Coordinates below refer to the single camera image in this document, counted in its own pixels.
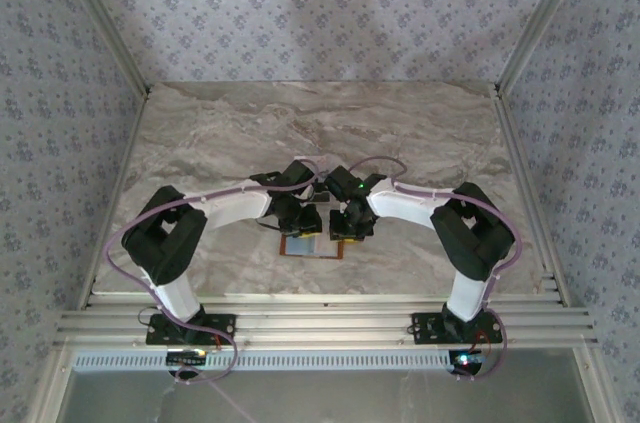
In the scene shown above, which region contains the aluminium rail bed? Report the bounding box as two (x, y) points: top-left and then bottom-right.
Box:
(53, 292), (600, 350)

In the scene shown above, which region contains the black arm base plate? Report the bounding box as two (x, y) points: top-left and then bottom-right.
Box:
(145, 312), (238, 347)
(410, 311), (503, 346)

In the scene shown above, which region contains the black controller board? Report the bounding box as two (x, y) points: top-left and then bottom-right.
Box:
(448, 350), (489, 375)
(166, 350), (209, 367)

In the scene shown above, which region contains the grey metal panel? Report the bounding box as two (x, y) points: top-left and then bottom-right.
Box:
(64, 370), (596, 423)

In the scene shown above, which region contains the aluminium side rail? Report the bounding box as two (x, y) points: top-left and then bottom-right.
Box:
(492, 85), (571, 308)
(77, 87), (154, 312)

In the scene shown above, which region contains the aluminium corner post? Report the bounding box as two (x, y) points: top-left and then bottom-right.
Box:
(493, 0), (599, 97)
(49, 0), (152, 97)

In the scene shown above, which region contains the light blue card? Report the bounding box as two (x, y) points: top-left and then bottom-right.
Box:
(287, 237), (319, 257)

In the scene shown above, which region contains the white slotted cable duct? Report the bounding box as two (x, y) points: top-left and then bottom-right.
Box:
(72, 348), (454, 373)

